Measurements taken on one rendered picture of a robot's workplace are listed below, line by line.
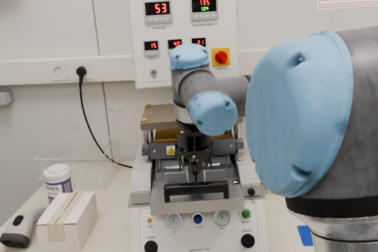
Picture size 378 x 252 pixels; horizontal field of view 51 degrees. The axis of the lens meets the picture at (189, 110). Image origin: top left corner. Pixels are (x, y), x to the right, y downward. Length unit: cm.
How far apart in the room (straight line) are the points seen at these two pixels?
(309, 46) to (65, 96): 154
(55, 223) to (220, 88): 70
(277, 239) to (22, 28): 127
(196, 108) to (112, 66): 99
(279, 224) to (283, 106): 100
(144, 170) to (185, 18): 47
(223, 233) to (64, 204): 51
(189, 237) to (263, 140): 73
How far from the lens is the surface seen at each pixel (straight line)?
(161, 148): 106
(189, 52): 74
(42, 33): 176
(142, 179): 103
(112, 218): 135
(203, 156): 85
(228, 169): 103
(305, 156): 27
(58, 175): 138
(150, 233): 103
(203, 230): 103
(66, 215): 123
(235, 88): 68
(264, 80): 31
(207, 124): 65
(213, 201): 94
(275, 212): 132
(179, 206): 94
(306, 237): 122
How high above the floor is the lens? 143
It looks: 16 degrees down
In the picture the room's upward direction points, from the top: 4 degrees counter-clockwise
